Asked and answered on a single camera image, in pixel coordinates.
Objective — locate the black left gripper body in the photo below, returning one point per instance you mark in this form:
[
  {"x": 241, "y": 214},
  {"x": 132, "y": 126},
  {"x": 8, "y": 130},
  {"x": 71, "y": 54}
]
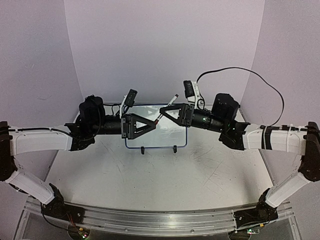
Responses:
[{"x": 125, "y": 127}]

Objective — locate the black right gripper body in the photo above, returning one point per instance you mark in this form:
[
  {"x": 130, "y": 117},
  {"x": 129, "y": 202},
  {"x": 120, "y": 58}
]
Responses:
[{"x": 188, "y": 119}]

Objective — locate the small blue-framed whiteboard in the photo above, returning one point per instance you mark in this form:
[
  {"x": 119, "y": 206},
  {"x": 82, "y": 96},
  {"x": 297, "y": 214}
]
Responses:
[{"x": 166, "y": 135}]

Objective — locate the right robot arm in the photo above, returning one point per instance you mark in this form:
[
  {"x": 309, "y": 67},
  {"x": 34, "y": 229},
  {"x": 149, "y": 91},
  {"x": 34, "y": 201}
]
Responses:
[{"x": 302, "y": 140}]

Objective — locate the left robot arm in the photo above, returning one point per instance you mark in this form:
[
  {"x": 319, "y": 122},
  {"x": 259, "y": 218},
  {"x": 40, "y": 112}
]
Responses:
[{"x": 91, "y": 121}]

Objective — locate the black whiteboard stand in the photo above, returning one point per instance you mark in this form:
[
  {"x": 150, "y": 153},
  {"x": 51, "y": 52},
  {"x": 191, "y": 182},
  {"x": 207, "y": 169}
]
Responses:
[{"x": 143, "y": 149}]

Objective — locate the left circuit board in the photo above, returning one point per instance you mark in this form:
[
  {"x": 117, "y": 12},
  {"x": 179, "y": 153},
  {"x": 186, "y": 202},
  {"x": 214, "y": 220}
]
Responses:
[{"x": 82, "y": 232}]

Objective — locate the circuit board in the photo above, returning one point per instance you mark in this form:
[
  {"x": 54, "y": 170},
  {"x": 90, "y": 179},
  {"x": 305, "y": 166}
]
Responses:
[
  {"x": 82, "y": 232},
  {"x": 253, "y": 230}
]

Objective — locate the right circuit board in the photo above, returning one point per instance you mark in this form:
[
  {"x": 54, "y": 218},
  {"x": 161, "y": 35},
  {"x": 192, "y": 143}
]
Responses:
[{"x": 253, "y": 230}]

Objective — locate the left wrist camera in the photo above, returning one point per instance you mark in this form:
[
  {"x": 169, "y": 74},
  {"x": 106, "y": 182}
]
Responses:
[{"x": 127, "y": 102}]

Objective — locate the aluminium front rail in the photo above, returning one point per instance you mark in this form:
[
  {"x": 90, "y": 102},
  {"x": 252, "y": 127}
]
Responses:
[{"x": 167, "y": 223}]

